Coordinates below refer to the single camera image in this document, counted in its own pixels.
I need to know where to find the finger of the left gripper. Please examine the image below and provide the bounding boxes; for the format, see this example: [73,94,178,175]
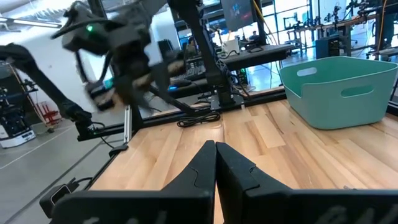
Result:
[85,79,125,111]
[155,58,187,94]

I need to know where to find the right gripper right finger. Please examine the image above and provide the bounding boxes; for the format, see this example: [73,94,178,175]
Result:
[216,142,398,224]

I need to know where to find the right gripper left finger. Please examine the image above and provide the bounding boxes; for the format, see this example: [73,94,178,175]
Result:
[51,139,217,224]

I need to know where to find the black USB cable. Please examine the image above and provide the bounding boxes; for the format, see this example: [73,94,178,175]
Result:
[176,111,221,128]

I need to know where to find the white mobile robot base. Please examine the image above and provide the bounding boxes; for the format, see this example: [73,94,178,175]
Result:
[0,86,37,149]

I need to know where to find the black mouse with blue light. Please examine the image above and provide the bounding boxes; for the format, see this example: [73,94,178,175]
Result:
[169,78,193,91]

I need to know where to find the red metal stand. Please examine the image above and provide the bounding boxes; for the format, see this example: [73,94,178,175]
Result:
[35,101,60,126]

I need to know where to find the white box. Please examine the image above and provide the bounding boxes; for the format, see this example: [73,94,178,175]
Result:
[221,39,241,55]

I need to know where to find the dark grey desk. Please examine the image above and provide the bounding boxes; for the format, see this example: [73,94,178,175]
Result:
[217,43,295,71]

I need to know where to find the computer monitor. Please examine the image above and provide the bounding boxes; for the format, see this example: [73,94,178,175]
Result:
[220,0,259,32]

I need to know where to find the black power adapter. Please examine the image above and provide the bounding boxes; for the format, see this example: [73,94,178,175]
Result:
[39,177,94,218]

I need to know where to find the teal plastic bin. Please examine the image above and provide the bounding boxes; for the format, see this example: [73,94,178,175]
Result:
[279,55,398,130]

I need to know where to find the black computer case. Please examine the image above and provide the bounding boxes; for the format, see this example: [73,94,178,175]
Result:
[315,35,351,60]

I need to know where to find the workbench with robot arms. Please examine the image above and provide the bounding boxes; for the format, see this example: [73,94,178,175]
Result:
[285,0,398,57]

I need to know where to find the silver aluminium bracket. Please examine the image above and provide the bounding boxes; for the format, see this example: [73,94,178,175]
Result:
[123,105,132,144]

